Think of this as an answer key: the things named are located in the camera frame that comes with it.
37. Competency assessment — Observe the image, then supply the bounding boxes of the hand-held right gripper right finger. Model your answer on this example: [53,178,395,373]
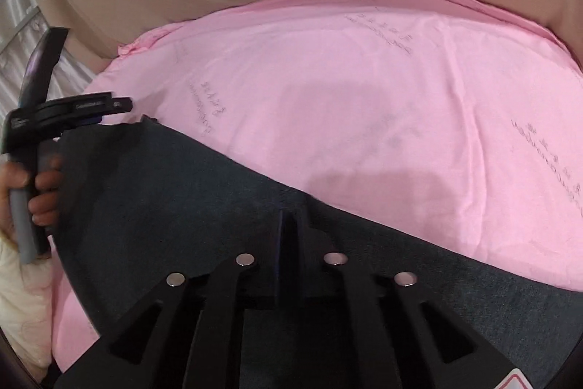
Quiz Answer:
[292,210,535,389]

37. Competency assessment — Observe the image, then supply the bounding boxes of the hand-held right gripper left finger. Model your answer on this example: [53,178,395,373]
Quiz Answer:
[55,210,293,389]

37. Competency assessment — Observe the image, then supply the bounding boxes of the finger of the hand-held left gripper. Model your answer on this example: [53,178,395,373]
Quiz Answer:
[68,94,134,126]

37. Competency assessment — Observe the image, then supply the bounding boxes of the dark grey pants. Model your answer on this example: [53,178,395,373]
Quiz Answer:
[49,114,583,389]

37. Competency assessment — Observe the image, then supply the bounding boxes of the person's left forearm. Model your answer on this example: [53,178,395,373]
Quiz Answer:
[0,234,61,377]

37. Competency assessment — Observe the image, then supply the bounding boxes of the person's left hand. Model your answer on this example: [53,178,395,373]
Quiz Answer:
[0,154,64,245]

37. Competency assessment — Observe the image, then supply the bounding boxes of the white satin cloth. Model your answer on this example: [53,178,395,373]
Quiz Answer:
[0,0,94,159]

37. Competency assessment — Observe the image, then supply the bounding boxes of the pink bed sheet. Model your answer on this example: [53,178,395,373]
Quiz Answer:
[46,0,583,372]

